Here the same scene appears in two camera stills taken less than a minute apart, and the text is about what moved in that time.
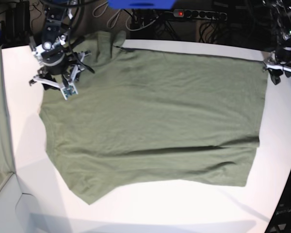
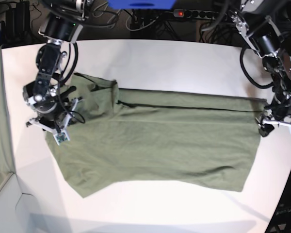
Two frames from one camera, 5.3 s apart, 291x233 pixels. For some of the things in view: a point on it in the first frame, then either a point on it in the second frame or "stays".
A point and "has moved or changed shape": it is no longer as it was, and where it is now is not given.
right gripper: (282, 59) -> (283, 112)
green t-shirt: (144, 115) has moved or changed shape
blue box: (141, 4) stays
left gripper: (68, 69) -> (54, 109)
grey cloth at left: (2, 167) stays
